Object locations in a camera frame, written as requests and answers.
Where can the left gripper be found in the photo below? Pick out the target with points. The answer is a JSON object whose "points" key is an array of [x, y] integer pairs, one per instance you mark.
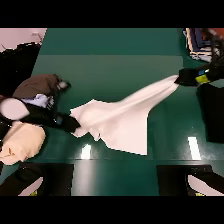
{"points": [[68, 122]]}

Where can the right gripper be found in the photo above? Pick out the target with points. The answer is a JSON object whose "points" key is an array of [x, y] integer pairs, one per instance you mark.
{"points": [[187, 77]]}

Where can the white garment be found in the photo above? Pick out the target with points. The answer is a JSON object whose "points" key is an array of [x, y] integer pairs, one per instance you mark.
{"points": [[123, 120]]}

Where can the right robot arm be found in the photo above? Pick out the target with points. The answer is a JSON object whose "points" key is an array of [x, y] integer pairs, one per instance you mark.
{"points": [[213, 71]]}

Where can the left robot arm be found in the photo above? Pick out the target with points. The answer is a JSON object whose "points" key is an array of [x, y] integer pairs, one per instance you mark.
{"points": [[31, 115]]}

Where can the light blue garment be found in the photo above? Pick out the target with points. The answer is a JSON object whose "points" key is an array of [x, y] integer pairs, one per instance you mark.
{"points": [[40, 99]]}

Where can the heap of clothes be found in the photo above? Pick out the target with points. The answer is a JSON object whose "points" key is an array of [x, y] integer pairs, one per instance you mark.
{"points": [[197, 42]]}

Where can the brown garment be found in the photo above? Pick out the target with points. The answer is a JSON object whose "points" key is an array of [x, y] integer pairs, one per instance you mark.
{"points": [[36, 86]]}

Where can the beige garment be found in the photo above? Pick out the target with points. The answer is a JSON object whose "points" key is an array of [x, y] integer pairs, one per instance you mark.
{"points": [[20, 142]]}

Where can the black garment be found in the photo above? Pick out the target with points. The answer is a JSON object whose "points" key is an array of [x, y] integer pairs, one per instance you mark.
{"points": [[16, 68]]}

